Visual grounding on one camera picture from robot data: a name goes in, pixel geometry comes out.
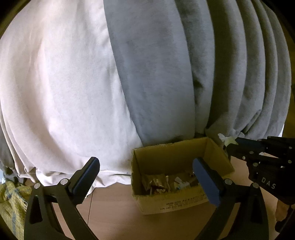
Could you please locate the white candy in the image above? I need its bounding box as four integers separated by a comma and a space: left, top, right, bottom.
218, 131, 245, 147

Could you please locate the snacks pile in box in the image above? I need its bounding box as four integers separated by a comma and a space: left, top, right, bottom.
141, 171, 199, 196

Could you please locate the person's right hand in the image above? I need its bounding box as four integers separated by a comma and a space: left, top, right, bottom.
275, 200, 289, 222

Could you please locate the yellow plaid blanket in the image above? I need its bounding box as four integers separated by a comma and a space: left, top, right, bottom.
1, 181, 32, 239

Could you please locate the brown cardboard box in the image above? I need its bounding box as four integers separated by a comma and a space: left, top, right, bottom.
131, 138, 234, 215

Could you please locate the grey curtain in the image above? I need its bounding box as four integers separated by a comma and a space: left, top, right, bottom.
104, 1, 291, 145

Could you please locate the white curtain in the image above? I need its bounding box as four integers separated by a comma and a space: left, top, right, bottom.
1, 1, 141, 188

